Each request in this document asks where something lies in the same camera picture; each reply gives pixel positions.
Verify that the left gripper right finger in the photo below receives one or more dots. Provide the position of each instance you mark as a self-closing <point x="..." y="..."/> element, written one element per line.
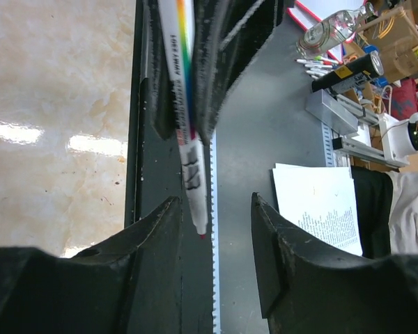
<point x="308" y="286"/>

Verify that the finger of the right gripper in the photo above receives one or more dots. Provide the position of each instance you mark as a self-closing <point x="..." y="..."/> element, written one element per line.
<point x="228" y="35"/>
<point x="162" y="114"/>

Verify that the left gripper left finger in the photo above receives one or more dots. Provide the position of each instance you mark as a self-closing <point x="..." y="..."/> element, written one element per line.
<point x="124" y="284"/>

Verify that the white marker purple cap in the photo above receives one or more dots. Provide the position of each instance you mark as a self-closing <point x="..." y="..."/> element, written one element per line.
<point x="178" y="36"/>

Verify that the clear glass bottle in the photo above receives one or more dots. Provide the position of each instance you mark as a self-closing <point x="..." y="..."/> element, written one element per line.
<point x="332" y="31"/>

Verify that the white printed paper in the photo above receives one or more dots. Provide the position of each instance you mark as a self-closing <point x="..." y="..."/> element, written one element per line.
<point x="321" y="201"/>

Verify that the black cylinder can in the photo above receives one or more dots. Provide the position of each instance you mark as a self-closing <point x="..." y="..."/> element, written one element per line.
<point x="351" y="75"/>

